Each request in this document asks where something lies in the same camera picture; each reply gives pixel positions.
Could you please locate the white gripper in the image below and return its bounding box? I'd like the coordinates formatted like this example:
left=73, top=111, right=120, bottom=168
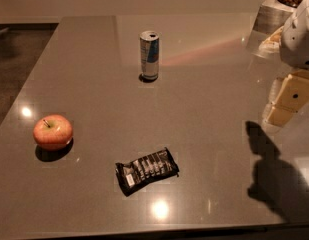
left=262, top=0, right=309, bottom=127

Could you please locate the black rxbar chocolate bar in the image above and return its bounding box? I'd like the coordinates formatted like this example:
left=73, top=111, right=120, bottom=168
left=115, top=148, right=179, bottom=197

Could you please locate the red bull can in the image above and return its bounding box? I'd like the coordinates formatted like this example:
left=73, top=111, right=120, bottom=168
left=140, top=31, right=160, bottom=81

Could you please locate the silver box container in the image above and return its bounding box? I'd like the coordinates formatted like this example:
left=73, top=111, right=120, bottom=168
left=247, top=0, right=295, bottom=59

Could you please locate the red apple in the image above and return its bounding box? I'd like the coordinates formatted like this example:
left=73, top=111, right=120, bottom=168
left=33, top=114, right=73, bottom=151

